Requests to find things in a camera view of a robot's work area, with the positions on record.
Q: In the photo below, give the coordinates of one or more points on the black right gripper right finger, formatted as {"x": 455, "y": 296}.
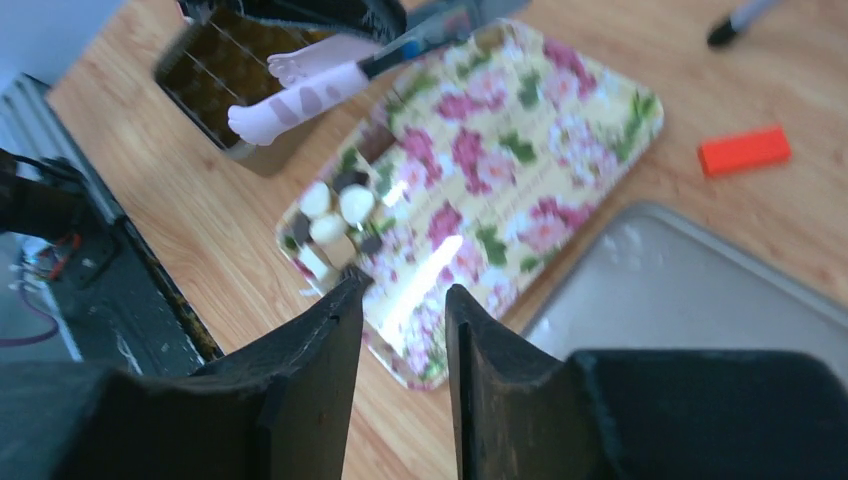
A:
{"x": 520, "y": 413}

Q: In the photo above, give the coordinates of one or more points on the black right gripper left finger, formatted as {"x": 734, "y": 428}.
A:
{"x": 278, "y": 408}

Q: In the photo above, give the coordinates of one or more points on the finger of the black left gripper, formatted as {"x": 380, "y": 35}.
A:
{"x": 377, "y": 20}

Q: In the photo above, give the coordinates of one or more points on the pink silicone tongs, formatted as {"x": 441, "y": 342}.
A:
{"x": 320, "y": 77}

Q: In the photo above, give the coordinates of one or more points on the brown rectangular chocolate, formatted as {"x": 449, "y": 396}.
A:
{"x": 375, "y": 140}

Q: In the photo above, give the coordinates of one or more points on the white rectangular chocolate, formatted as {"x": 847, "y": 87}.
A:
{"x": 314, "y": 261}

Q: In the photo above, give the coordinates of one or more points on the dark oval chocolate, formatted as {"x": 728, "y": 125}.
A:
{"x": 348, "y": 178}

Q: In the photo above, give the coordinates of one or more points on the tan square chocolate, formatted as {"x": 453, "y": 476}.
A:
{"x": 340, "y": 251}

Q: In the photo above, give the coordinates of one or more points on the gold chocolate tin box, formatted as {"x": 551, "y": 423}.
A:
{"x": 220, "y": 60}

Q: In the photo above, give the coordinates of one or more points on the white heart chocolate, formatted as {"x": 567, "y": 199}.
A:
{"x": 356, "y": 203}

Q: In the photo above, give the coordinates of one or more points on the white swirl round chocolate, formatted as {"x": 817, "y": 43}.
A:
{"x": 327, "y": 228}

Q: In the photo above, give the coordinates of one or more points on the small dark round chocolate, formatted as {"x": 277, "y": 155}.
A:
{"x": 371, "y": 245}

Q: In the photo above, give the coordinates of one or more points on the grey metal tin lid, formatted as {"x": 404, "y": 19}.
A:
{"x": 654, "y": 279}

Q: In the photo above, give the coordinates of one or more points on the floral patterned tray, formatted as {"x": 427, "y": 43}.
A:
{"x": 505, "y": 145}

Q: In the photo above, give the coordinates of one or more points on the small red block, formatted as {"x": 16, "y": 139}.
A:
{"x": 761, "y": 148}

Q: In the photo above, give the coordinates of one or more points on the white tripod stand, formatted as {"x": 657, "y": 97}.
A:
{"x": 737, "y": 22}

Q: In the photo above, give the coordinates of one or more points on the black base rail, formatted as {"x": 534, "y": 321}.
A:
{"x": 78, "y": 281}

